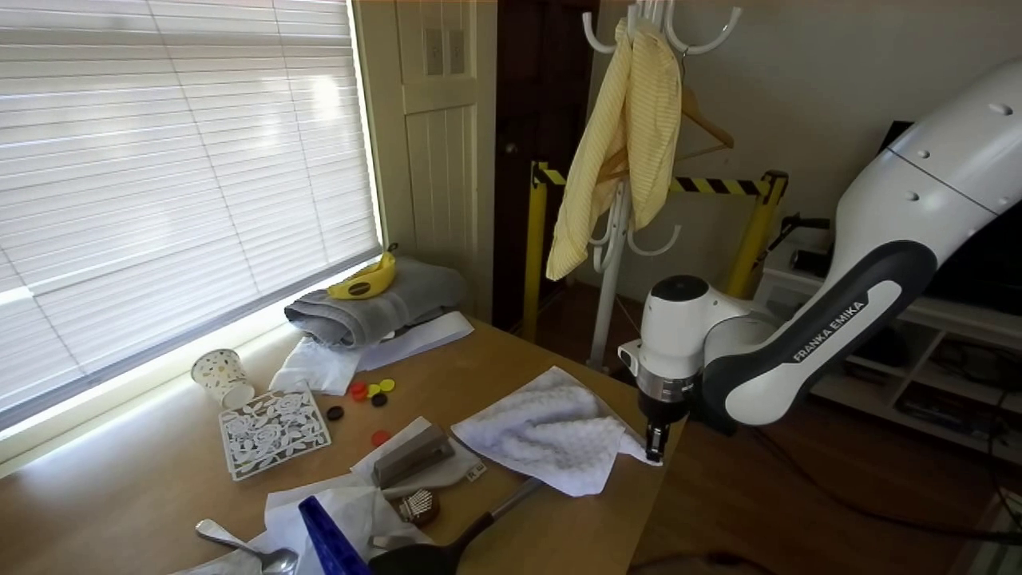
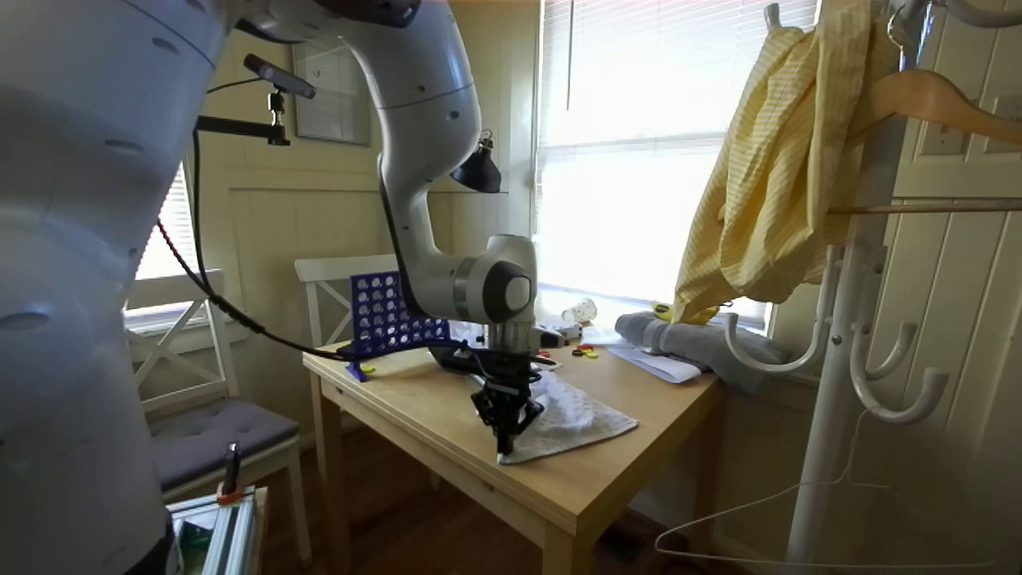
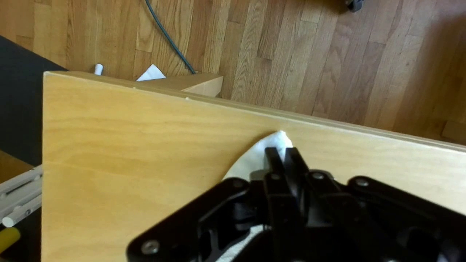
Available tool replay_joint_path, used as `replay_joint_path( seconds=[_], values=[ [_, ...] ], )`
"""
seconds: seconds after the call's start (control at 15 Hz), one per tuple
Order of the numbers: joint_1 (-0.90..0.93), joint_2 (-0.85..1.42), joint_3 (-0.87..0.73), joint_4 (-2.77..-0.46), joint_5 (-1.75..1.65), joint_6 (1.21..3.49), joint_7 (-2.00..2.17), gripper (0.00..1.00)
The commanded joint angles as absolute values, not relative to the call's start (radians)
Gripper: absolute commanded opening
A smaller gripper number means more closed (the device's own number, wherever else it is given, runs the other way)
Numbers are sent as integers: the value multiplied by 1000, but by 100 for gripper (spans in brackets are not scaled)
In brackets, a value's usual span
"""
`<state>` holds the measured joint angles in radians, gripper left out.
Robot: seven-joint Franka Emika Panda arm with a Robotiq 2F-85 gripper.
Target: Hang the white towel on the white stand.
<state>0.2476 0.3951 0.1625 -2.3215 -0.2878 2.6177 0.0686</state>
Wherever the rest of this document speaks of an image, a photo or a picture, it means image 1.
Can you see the yellow banana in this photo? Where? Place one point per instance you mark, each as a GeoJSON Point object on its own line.
{"type": "Point", "coordinates": [369, 284]}

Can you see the white shelf unit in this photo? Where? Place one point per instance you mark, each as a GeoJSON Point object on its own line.
{"type": "Point", "coordinates": [959, 320]}

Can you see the dark brown door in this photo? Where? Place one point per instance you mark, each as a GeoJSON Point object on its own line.
{"type": "Point", "coordinates": [530, 84]}

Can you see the black frying pan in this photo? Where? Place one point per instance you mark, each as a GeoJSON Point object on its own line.
{"type": "Point", "coordinates": [418, 562]}

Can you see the white window blinds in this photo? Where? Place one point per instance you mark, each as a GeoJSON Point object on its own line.
{"type": "Point", "coordinates": [162, 162]}

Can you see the patterned paper cup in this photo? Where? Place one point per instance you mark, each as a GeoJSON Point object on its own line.
{"type": "Point", "coordinates": [221, 374]}

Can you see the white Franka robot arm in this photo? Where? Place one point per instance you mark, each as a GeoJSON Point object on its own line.
{"type": "Point", "coordinates": [914, 193]}

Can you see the metal spoon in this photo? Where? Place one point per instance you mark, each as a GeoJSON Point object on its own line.
{"type": "Point", "coordinates": [251, 548]}

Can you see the grey metal frame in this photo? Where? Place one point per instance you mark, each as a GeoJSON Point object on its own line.
{"type": "Point", "coordinates": [995, 544]}

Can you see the white panelled door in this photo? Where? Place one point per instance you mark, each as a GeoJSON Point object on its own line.
{"type": "Point", "coordinates": [449, 162]}

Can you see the white towel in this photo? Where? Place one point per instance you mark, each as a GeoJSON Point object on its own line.
{"type": "Point", "coordinates": [543, 432]}

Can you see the yellow black barrier stand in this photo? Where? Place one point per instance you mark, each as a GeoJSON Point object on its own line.
{"type": "Point", "coordinates": [761, 227]}

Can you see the yellow game disc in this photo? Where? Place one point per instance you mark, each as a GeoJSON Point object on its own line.
{"type": "Point", "coordinates": [383, 385]}

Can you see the white coat stand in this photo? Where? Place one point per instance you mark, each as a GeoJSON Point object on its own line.
{"type": "Point", "coordinates": [608, 299]}

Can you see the yellow shirt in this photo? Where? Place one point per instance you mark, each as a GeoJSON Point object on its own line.
{"type": "Point", "coordinates": [626, 118]}

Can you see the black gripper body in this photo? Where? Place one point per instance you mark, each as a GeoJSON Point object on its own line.
{"type": "Point", "coordinates": [662, 405]}

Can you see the grey wedge object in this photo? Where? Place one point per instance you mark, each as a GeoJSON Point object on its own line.
{"type": "Point", "coordinates": [411, 456]}

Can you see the white paper sheet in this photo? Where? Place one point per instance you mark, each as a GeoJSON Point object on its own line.
{"type": "Point", "coordinates": [314, 368]}
{"type": "Point", "coordinates": [425, 338]}

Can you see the light wooden table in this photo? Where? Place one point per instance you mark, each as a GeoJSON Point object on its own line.
{"type": "Point", "coordinates": [138, 501]}

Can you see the red game disc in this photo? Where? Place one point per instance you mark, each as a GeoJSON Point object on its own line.
{"type": "Point", "coordinates": [377, 437]}
{"type": "Point", "coordinates": [360, 390]}

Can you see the black game disc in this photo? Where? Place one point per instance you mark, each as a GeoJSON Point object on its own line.
{"type": "Point", "coordinates": [332, 414]}
{"type": "Point", "coordinates": [377, 400]}

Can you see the white crumpled cloth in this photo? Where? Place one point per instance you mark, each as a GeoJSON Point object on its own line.
{"type": "Point", "coordinates": [371, 512]}

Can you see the wooden clothes hanger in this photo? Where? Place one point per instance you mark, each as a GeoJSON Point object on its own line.
{"type": "Point", "coordinates": [710, 126]}

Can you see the grey folded towel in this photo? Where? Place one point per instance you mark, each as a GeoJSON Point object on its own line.
{"type": "Point", "coordinates": [371, 315]}

